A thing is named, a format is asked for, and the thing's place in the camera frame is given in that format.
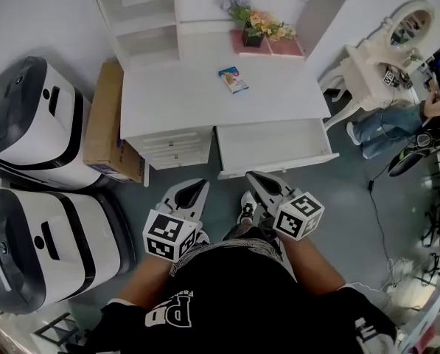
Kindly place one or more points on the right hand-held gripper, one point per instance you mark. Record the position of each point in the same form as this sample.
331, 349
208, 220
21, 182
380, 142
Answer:
300, 216

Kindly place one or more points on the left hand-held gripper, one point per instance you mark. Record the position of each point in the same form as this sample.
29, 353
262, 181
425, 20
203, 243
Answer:
168, 234

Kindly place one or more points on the white drawer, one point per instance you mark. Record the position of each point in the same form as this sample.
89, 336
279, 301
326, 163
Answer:
271, 142

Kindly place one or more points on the small colourful packet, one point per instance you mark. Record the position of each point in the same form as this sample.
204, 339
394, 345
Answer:
233, 80

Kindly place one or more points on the person's left forearm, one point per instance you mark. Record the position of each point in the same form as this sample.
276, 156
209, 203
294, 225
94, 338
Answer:
146, 282

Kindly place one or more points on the person's right forearm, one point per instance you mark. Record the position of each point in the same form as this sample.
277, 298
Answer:
311, 264

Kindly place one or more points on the person's right shoe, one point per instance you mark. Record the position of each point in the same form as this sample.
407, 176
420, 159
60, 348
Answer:
247, 207

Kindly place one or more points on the person's shoe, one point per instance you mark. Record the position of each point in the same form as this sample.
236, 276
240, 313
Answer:
203, 236
247, 207

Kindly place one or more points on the person's left shoe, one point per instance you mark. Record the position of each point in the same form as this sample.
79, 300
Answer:
203, 236

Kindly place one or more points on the person's patterned shorts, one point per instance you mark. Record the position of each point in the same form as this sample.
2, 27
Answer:
238, 232

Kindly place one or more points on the white desk with shelves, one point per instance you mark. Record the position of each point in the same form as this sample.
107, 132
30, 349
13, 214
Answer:
186, 98

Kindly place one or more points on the brown cardboard box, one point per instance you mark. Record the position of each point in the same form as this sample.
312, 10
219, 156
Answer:
105, 131

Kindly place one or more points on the person's black printed t-shirt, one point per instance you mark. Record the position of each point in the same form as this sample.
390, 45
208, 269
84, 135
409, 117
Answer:
249, 301

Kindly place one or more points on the white and black robot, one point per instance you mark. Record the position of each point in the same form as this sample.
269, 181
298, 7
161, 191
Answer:
65, 249
39, 131

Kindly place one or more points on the cream ornate dressing table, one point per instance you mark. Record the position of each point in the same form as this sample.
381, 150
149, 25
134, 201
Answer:
367, 72

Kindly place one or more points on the flowers in black pot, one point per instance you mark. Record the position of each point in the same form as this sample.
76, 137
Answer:
256, 24

